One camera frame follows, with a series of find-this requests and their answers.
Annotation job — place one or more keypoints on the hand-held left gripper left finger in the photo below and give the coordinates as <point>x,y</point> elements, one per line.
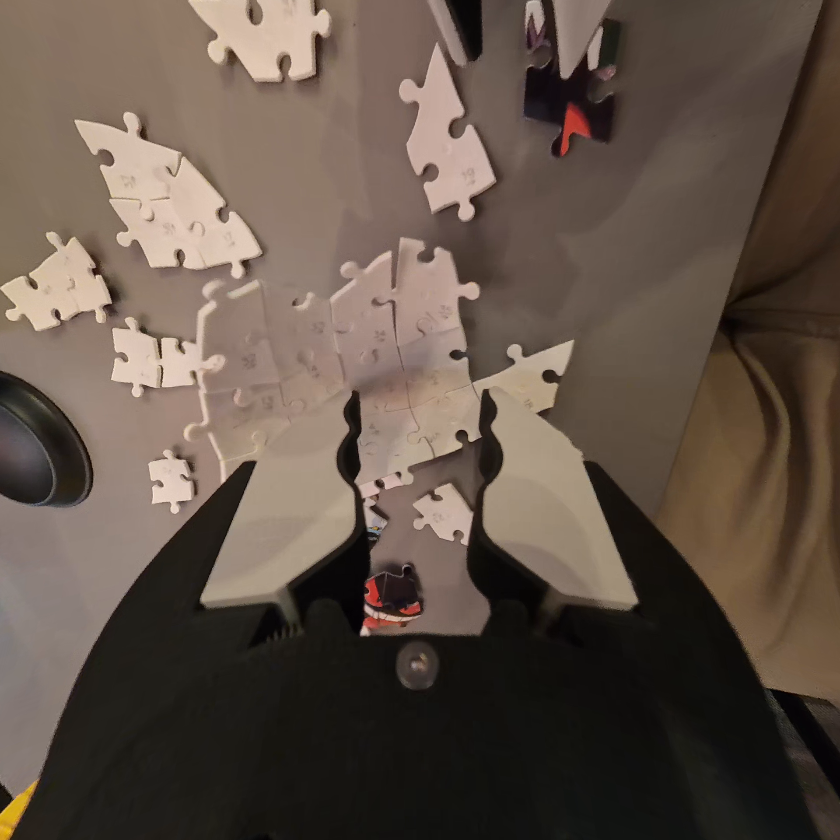
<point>282,525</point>

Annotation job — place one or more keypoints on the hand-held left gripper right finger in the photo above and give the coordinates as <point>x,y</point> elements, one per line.
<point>558,525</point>

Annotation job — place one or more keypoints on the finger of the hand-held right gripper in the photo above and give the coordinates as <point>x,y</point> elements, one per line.
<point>577,33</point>
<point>456,26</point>

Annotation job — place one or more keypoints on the dark printed puzzle piece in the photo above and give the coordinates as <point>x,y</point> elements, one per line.
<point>544,98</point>

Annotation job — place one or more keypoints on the white puzzle pieces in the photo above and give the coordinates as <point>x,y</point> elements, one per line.
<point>446,144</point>

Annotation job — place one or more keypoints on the assembled white puzzle ball section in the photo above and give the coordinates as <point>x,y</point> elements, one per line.
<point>367,341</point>

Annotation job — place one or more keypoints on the blue printed puzzle piece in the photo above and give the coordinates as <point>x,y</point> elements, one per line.
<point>374,522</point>

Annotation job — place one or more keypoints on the red and black puzzle piece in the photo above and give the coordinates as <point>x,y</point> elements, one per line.
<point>390,590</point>

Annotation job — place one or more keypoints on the black round puzzle stand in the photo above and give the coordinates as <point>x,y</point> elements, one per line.
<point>46,453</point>

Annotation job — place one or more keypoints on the person's beige trousers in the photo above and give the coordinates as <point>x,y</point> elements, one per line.
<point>774,394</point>

